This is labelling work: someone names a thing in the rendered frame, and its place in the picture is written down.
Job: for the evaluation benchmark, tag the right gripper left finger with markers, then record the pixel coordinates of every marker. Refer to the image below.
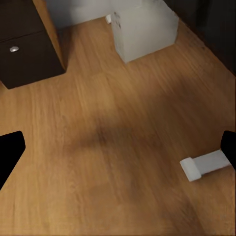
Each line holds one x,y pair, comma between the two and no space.
12,146

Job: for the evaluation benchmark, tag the desk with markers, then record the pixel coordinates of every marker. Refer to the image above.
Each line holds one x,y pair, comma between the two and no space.
214,23

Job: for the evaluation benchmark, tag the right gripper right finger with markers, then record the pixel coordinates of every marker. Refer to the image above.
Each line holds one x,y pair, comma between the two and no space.
228,146

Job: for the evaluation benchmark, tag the cabinet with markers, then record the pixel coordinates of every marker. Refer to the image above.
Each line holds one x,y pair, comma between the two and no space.
29,44

